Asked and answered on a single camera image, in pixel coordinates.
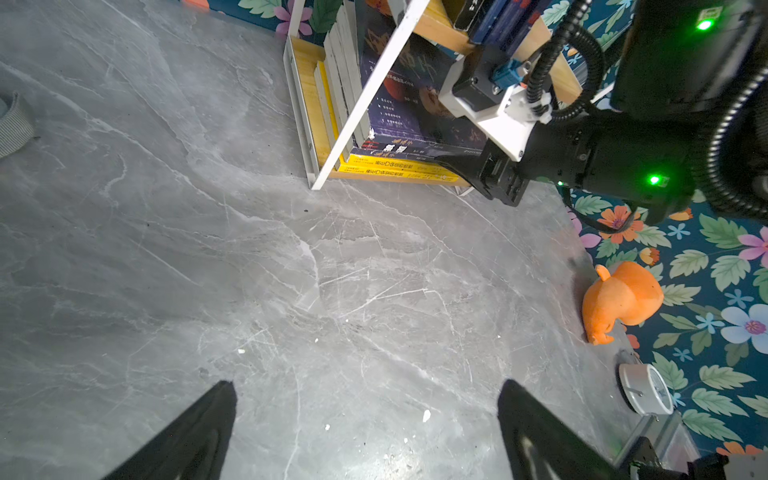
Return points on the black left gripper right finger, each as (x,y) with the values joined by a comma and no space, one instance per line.
(540,446)

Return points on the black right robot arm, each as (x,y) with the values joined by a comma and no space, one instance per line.
(677,104)

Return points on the yellow book under shelf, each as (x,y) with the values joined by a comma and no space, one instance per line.
(366,167)

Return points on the wooden white bookshelf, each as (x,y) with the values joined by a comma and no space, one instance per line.
(310,96)

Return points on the dark portrait book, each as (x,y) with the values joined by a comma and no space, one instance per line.
(348,68)
(406,112)

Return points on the black wolf cover book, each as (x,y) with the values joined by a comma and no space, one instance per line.
(405,117)

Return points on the orange gourd toy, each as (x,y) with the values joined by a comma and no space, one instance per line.
(625,292)

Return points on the blue book yellow label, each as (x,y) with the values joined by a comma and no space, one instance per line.
(484,21)

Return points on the black book on shelf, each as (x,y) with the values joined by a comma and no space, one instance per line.
(462,12)

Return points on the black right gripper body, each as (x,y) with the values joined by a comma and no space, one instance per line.
(492,173)

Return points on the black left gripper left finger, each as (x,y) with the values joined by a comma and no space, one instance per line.
(193,446)

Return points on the white alarm clock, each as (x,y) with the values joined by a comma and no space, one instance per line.
(645,389)

